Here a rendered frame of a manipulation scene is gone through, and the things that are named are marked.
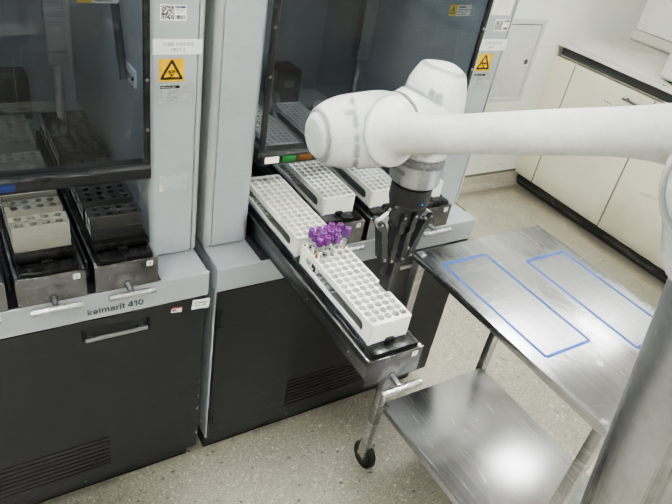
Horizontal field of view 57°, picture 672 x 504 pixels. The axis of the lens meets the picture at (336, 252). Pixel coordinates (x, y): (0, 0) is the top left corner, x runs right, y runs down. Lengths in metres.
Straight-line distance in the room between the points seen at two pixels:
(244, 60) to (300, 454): 1.24
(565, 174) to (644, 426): 3.18
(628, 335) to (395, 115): 0.87
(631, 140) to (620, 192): 2.80
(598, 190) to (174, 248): 2.65
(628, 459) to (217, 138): 1.05
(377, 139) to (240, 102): 0.59
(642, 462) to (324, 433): 1.53
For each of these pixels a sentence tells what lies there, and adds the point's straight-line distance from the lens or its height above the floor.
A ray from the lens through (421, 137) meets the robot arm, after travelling 0.85.
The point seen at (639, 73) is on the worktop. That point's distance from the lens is 3.54.
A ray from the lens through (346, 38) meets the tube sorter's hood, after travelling 1.48.
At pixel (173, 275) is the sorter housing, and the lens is 1.49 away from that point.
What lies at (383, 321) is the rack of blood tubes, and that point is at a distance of 1.23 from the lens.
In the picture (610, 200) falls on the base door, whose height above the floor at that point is 0.25.
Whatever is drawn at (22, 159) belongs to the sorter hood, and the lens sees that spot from 1.33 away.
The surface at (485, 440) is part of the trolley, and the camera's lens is 1.91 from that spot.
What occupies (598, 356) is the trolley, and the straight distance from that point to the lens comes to 1.44.
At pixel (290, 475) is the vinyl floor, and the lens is 2.03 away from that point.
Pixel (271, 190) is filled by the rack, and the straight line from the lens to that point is 1.60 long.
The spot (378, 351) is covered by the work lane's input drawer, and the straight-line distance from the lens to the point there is 1.24.
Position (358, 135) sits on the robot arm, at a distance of 0.89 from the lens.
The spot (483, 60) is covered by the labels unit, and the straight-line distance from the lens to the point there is 1.79.
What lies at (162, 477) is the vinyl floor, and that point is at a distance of 2.01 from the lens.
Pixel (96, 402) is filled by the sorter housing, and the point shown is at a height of 0.40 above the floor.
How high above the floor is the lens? 1.64
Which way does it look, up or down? 34 degrees down
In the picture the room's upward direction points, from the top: 11 degrees clockwise
